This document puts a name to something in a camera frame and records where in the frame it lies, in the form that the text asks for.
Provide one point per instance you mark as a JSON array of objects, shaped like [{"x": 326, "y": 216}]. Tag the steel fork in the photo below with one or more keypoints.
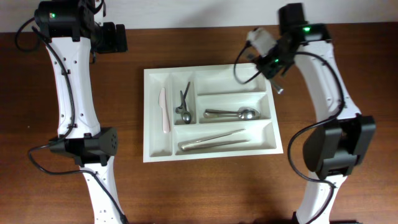
[{"x": 278, "y": 89}]

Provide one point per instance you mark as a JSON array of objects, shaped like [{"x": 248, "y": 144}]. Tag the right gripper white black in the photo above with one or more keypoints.
[{"x": 269, "y": 71}]

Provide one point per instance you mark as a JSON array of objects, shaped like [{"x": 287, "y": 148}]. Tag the white plastic cutlery tray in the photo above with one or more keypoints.
[{"x": 217, "y": 104}]

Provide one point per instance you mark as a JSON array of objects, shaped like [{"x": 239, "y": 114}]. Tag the pink plastic knife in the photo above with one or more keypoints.
[{"x": 164, "y": 111}]

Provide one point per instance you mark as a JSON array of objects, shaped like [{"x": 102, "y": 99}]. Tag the small steel teaspoon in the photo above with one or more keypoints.
[
  {"x": 186, "y": 117},
  {"x": 183, "y": 106}
]

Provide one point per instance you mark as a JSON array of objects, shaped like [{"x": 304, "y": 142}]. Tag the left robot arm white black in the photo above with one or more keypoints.
[{"x": 74, "y": 32}]

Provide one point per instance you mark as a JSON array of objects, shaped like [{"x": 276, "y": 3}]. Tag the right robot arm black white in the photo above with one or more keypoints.
[{"x": 326, "y": 152}]

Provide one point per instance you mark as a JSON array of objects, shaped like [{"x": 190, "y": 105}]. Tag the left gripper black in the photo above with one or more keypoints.
[{"x": 119, "y": 38}]

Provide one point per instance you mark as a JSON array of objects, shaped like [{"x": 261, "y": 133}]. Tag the steel serving tongs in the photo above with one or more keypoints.
[{"x": 210, "y": 141}]

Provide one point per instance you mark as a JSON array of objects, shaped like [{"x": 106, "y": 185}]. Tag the steel spoon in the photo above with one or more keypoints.
[
  {"x": 224, "y": 115},
  {"x": 248, "y": 111}
]

